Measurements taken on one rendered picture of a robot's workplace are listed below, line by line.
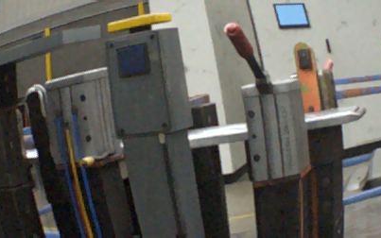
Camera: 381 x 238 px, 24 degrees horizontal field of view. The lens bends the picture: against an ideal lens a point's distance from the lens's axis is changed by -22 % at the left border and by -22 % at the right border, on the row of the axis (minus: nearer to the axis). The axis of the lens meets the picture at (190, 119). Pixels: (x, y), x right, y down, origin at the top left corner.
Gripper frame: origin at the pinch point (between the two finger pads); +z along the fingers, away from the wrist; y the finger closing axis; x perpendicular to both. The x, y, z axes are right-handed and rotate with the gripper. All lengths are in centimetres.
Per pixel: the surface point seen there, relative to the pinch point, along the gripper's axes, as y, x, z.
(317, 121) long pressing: 18, -45, 19
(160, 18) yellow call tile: -5.2, -29.4, 3.3
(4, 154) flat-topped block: -3.4, -4.7, 15.8
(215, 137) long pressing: 20.5, -30.2, 18.8
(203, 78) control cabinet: 820, 64, 27
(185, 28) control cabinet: 821, 73, -19
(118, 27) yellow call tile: -6.0, -24.7, 3.4
